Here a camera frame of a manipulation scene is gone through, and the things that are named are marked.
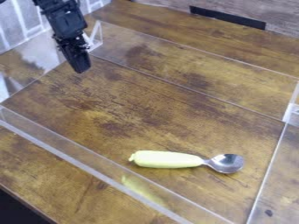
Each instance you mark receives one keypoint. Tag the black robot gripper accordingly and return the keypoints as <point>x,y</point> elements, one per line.
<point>68,23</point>

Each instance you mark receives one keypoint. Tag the green handled metal spoon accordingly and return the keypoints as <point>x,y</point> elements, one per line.
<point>224,163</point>

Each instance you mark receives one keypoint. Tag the clear acrylic enclosure walls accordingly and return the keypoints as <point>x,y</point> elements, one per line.
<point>179,83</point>

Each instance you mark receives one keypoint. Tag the black strip on back wall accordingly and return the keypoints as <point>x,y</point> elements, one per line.
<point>228,17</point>

